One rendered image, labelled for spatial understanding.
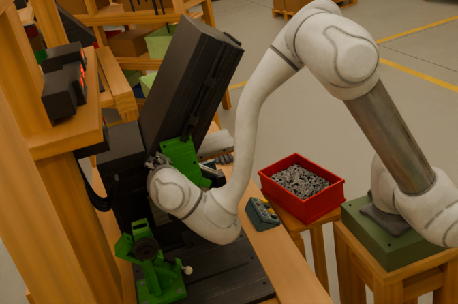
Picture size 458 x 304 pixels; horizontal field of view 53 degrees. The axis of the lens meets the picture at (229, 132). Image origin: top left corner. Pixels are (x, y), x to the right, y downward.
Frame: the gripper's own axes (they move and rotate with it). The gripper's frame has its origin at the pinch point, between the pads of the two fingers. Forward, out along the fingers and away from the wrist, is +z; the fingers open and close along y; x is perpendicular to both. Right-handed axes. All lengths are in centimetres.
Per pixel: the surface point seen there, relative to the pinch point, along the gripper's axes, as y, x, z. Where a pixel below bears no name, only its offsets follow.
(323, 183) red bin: -65, -22, 15
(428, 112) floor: -217, -120, 200
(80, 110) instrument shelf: 31.0, -6.0, -22.2
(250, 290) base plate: -40, 17, -27
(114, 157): 13.8, 7.9, 11.1
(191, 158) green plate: -9.4, -5.9, 4.4
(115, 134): 16.4, 3.3, 29.5
